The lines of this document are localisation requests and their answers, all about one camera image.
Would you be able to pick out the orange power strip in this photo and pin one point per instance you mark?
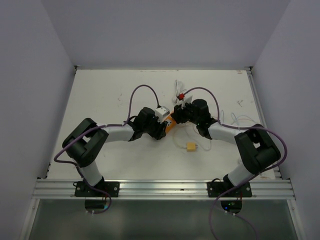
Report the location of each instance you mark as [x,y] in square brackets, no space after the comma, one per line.
[171,123]

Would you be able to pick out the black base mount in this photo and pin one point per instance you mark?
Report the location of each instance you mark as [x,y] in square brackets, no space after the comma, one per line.
[217,187]
[110,187]

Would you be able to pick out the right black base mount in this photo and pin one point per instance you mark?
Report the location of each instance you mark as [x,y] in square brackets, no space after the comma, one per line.
[217,187]

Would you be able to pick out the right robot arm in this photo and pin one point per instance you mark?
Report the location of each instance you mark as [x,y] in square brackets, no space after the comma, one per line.
[256,148]

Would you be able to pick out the aluminium front rail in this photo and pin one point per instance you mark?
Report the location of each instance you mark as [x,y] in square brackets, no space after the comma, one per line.
[62,189]

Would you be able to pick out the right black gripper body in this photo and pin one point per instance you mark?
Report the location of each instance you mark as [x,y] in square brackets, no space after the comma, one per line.
[183,115]

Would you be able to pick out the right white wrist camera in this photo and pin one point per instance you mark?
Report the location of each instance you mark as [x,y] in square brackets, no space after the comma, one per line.
[183,99]

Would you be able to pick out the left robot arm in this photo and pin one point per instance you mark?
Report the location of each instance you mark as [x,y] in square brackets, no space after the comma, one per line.
[86,141]

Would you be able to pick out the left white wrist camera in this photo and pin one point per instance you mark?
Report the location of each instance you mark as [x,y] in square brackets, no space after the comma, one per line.
[161,112]

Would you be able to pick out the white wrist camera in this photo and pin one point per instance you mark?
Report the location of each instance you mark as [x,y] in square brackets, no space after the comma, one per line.
[161,112]
[183,99]

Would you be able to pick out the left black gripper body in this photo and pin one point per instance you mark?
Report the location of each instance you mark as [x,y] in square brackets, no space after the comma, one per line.
[154,128]

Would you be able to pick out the yellow charger plug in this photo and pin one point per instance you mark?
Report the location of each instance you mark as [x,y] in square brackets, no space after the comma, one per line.
[191,146]

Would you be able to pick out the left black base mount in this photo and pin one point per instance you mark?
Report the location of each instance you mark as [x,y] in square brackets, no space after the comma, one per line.
[110,187]

